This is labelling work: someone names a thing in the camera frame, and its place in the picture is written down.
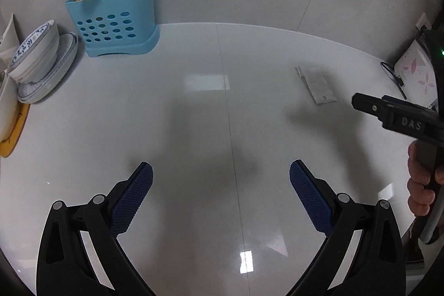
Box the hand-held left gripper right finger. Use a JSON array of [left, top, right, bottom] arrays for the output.
[[289, 160, 406, 296]]

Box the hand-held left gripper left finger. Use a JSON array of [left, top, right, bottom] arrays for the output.
[[36, 161, 154, 296]]

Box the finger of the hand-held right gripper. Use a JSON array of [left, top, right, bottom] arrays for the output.
[[351, 93, 393, 126], [382, 95, 438, 117]]

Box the small clear plastic bag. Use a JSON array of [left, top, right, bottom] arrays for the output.
[[295, 66, 338, 105]]

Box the person's right hand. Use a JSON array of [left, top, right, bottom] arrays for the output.
[[407, 140, 444, 217]]

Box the white floral rice cooker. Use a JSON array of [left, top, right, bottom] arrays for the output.
[[393, 37, 438, 109]]

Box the wooden trivet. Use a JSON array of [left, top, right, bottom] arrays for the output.
[[0, 102, 30, 158]]

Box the stack of blue rimmed plates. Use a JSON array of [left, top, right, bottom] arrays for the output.
[[17, 32, 79, 105]]

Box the blue patterned bowl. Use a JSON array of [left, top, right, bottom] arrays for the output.
[[7, 19, 60, 83]]

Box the blue plastic utensil holder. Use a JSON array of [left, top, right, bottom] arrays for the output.
[[65, 0, 161, 58]]

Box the white folded container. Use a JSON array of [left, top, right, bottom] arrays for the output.
[[0, 13, 18, 68]]

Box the black power cable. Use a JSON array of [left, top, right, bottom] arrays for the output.
[[380, 61, 407, 100]]

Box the white wall socket with plug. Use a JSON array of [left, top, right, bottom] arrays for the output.
[[415, 13, 431, 31]]

